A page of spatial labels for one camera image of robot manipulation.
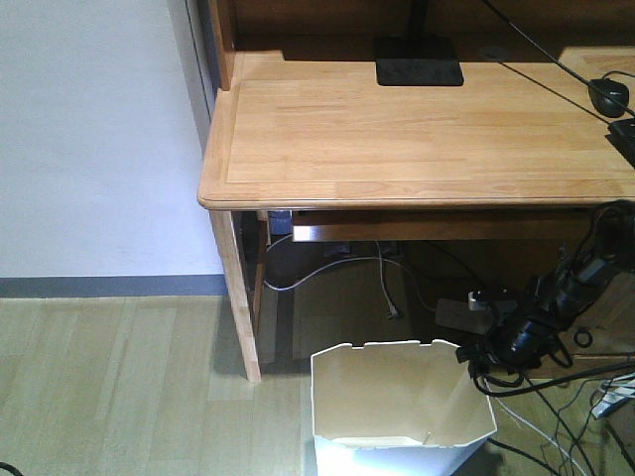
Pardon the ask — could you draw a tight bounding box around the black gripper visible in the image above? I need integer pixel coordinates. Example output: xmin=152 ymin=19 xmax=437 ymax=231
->
xmin=455 ymin=317 xmax=559 ymax=379

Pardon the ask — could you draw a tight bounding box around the white trash bin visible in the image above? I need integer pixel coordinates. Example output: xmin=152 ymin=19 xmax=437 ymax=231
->
xmin=311 ymin=339 xmax=497 ymax=475

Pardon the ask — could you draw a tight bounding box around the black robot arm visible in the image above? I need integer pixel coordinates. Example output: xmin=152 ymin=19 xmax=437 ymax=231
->
xmin=455 ymin=200 xmax=634 ymax=377

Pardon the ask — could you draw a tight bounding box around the white power strip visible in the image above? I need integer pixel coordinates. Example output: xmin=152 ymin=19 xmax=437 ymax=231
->
xmin=435 ymin=298 xmax=493 ymax=334

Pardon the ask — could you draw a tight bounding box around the black keyboard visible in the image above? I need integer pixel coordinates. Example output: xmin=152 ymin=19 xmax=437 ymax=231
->
xmin=607 ymin=119 xmax=635 ymax=167

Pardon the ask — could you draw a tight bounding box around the wooden desk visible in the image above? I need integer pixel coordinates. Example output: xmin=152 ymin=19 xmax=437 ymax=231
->
xmin=197 ymin=1 xmax=634 ymax=382

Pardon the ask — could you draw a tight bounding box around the black computer mouse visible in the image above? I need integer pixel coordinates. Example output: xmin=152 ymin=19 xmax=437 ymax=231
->
xmin=587 ymin=78 xmax=630 ymax=118

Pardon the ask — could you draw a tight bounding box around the black monitor stand base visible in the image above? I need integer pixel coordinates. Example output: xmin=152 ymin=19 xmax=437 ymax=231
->
xmin=373 ymin=1 xmax=464 ymax=87

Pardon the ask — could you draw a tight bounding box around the white cable under desk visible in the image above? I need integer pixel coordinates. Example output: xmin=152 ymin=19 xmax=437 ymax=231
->
xmin=262 ymin=233 xmax=438 ymax=321

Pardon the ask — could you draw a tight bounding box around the black cable on floor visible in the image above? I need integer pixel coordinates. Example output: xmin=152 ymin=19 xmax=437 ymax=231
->
xmin=478 ymin=371 xmax=596 ymax=476

